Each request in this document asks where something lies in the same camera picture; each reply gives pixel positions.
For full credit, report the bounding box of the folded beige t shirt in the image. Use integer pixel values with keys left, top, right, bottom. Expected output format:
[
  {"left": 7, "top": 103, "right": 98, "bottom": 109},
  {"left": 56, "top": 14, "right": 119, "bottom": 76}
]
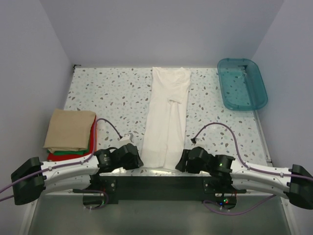
[{"left": 44, "top": 109, "right": 96, "bottom": 153}]

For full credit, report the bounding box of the white t shirt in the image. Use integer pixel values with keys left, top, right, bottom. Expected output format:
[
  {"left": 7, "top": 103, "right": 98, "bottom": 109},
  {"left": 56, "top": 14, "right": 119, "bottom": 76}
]
[{"left": 141, "top": 67, "right": 191, "bottom": 170}]

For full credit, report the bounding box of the folded orange t shirt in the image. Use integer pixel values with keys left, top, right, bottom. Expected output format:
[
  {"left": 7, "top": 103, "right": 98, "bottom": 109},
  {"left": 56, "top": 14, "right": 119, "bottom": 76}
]
[{"left": 93, "top": 120, "right": 97, "bottom": 152}]

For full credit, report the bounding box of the folded red t shirt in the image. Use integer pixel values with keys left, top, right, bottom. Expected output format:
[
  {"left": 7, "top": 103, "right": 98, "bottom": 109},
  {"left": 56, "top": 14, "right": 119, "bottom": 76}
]
[{"left": 47, "top": 120, "right": 95, "bottom": 162}]

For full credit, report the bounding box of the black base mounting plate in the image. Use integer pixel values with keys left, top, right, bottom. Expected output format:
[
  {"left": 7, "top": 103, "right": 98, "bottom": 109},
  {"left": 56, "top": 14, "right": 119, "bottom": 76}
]
[{"left": 73, "top": 175, "right": 238, "bottom": 209}]

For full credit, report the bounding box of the folded green t shirt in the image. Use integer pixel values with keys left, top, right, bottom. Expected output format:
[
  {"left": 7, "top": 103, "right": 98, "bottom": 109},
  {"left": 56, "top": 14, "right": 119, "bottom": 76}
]
[{"left": 46, "top": 129, "right": 90, "bottom": 156}]

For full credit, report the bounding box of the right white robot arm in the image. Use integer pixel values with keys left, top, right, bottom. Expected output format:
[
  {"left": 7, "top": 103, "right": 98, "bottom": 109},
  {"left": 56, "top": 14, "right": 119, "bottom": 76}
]
[{"left": 175, "top": 147, "right": 313, "bottom": 210}]

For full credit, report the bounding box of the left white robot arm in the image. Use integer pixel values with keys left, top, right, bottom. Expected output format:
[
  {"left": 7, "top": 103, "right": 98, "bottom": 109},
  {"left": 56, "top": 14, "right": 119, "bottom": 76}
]
[{"left": 11, "top": 143, "right": 143, "bottom": 205}]

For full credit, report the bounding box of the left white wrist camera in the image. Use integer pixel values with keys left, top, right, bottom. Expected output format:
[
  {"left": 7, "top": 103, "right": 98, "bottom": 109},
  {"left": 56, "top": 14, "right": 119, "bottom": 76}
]
[{"left": 119, "top": 133, "right": 133, "bottom": 146}]

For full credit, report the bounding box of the teal plastic bin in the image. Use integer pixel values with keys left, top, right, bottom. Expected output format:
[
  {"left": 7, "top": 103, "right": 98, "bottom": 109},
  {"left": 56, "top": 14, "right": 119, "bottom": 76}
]
[{"left": 217, "top": 58, "right": 268, "bottom": 112}]

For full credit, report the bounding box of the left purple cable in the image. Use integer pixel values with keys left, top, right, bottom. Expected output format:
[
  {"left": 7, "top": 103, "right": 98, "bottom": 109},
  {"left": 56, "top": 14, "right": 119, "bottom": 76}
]
[{"left": 0, "top": 118, "right": 123, "bottom": 211}]

